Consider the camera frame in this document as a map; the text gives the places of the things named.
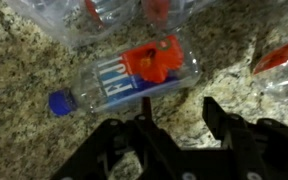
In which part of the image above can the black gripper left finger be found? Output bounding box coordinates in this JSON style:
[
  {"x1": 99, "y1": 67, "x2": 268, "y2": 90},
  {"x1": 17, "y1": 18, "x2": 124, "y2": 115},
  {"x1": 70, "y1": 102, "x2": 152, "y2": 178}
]
[{"x1": 50, "y1": 96, "x2": 185, "y2": 180}]

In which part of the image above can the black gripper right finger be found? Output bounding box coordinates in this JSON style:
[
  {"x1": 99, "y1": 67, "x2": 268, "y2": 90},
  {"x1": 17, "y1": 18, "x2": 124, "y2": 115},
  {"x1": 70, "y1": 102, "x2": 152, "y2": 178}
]
[{"x1": 202, "y1": 96, "x2": 288, "y2": 180}]

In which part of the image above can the clear Fiji water bottle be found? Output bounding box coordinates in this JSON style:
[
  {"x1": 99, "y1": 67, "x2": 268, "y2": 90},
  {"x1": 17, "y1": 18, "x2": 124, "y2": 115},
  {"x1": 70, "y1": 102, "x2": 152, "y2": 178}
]
[
  {"x1": 252, "y1": 38, "x2": 288, "y2": 104},
  {"x1": 48, "y1": 33, "x2": 202, "y2": 118}
]

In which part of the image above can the plastic-wrapped water bottle pack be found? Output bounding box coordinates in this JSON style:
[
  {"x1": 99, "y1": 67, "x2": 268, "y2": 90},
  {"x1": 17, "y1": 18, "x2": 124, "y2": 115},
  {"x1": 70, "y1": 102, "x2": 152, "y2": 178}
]
[{"x1": 3, "y1": 0, "x2": 218, "y2": 48}]

